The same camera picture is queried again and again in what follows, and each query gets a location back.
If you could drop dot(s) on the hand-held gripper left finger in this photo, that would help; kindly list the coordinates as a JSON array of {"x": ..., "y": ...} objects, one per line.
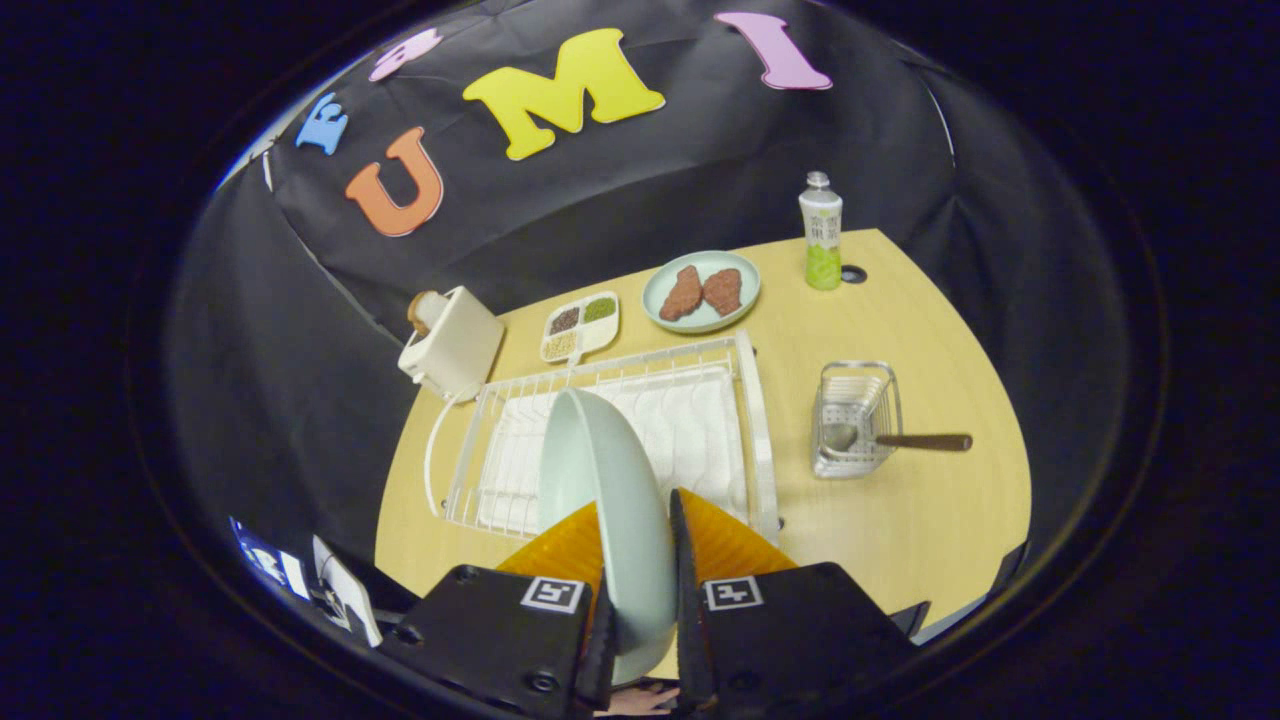
[{"x": 500, "y": 630}]

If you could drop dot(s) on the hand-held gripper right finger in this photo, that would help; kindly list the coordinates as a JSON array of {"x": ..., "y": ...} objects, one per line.
[{"x": 688, "y": 640}]

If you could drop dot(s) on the pale green plate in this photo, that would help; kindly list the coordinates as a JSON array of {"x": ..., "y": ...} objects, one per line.
[
  {"x": 620, "y": 520},
  {"x": 705, "y": 323}
]

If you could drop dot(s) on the white flat panel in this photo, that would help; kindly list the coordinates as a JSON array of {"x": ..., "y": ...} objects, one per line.
[{"x": 350, "y": 595}]

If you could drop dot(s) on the blue and white object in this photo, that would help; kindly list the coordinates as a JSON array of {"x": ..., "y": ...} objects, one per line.
[{"x": 270, "y": 560}]

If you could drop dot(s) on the white toaster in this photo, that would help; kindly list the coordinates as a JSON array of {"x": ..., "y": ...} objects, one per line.
[{"x": 455, "y": 345}]

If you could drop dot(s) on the toast slice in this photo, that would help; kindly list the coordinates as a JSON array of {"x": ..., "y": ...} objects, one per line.
[{"x": 422, "y": 312}]

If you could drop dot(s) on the white compartment seasoning tray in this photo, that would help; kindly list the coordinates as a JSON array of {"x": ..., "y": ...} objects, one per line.
[{"x": 600, "y": 309}]

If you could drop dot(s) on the brown meat patty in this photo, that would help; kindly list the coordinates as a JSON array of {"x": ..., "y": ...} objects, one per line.
[
  {"x": 682, "y": 293},
  {"x": 723, "y": 290}
]

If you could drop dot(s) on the green drink bottle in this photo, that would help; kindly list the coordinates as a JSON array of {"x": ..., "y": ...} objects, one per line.
[{"x": 822, "y": 240}]

